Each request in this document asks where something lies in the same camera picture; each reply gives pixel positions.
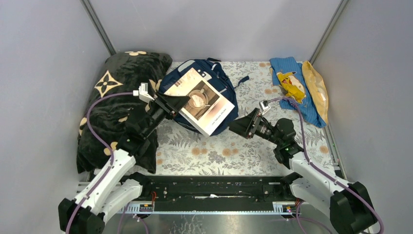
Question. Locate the yellow plastic bag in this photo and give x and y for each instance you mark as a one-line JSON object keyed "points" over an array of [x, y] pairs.
{"points": [[317, 90]]}

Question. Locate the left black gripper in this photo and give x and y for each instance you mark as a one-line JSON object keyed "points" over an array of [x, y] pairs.
{"points": [[161, 104]]}

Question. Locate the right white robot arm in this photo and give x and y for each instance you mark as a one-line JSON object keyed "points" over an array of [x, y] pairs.
{"points": [[347, 205]]}

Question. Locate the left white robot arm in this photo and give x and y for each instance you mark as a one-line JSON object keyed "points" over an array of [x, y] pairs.
{"points": [[90, 210]]}

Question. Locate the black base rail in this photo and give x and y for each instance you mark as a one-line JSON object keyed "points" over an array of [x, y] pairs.
{"points": [[213, 194]]}

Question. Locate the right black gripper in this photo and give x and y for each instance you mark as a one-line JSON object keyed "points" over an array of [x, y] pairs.
{"points": [[243, 126]]}

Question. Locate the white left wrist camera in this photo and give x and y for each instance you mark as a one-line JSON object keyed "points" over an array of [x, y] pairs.
{"points": [[143, 93]]}

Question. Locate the navy blue student backpack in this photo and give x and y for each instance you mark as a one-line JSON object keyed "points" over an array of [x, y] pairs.
{"points": [[215, 76]]}

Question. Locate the black floral plush blanket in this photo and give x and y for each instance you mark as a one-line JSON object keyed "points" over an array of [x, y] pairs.
{"points": [[111, 100]]}

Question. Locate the blue Pikachu cloth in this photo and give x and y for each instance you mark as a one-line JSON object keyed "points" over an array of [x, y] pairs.
{"points": [[287, 73]]}

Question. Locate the white coffee cover book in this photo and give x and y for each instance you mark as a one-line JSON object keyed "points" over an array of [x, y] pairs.
{"points": [[207, 108]]}

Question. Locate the floral white table mat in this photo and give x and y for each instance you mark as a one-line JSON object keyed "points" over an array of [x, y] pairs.
{"points": [[184, 153]]}

